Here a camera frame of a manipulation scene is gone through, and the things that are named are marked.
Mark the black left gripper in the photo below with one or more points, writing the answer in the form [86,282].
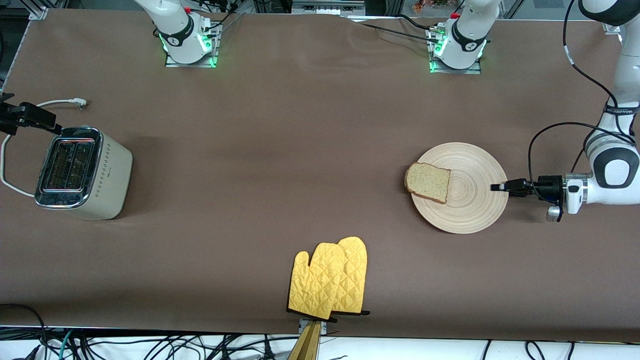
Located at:
[550,187]

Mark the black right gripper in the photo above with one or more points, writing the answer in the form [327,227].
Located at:
[14,115]

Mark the round wooden plate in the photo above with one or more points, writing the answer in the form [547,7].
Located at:
[475,200]

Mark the brown bread slice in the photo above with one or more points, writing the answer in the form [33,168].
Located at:
[427,182]

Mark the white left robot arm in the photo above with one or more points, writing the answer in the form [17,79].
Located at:
[617,170]

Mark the cream chrome two-slot toaster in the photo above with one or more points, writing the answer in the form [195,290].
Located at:
[107,175]

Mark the yellow quilted oven mitt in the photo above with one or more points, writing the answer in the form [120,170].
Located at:
[315,280]
[356,270]

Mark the orange decoration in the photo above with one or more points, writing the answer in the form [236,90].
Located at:
[435,5]

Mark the grey power strip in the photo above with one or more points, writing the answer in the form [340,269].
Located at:
[327,7]

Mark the wooden beam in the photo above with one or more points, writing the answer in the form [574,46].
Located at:
[306,347]

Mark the aluminium frame profile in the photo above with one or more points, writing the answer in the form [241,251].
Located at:
[39,12]
[612,27]

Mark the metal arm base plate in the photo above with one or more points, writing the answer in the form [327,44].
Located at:
[475,67]
[216,50]

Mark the small metal bracket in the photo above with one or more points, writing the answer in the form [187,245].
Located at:
[325,327]

